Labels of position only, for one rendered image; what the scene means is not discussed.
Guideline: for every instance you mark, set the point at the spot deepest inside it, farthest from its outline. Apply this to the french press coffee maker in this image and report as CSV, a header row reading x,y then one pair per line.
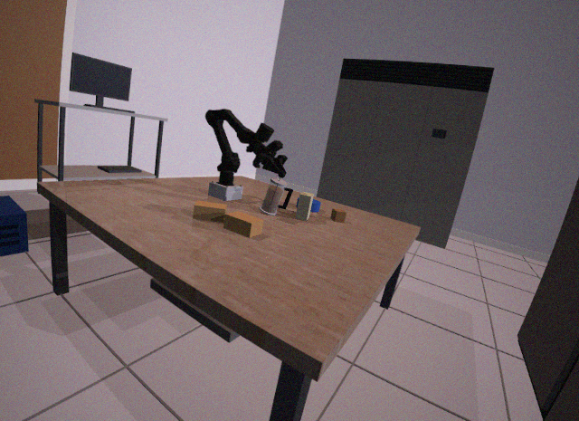
x,y
274,193

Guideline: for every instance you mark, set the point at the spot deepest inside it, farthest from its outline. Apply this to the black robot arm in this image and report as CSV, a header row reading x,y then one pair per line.
x,y
230,161

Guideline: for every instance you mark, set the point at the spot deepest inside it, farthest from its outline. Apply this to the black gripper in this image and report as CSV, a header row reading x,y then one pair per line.
x,y
269,161

